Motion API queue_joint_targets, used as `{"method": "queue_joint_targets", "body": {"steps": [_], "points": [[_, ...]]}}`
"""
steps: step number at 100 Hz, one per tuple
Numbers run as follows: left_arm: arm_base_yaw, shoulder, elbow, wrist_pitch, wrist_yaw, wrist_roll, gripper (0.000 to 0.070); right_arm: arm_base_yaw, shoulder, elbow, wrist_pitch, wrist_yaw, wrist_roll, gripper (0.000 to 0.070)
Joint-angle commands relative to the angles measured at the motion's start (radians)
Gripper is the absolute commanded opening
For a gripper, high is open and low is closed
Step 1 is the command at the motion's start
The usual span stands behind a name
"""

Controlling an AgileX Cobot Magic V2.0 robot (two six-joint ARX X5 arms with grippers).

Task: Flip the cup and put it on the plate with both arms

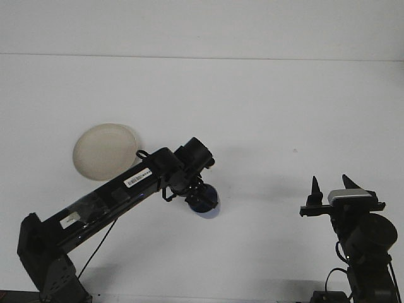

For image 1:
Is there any pale blue cup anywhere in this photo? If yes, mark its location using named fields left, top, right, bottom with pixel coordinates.
left=189, top=185, right=221, bottom=220

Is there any pale round plate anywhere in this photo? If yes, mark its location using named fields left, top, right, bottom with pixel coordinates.
left=73, top=122, right=141, bottom=181

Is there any pale grey camera box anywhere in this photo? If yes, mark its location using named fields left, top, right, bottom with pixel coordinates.
left=327, top=188, right=378, bottom=206

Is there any thin black cable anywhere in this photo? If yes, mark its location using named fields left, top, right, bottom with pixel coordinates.
left=389, top=260, right=399, bottom=297
left=78, top=217, right=117, bottom=280

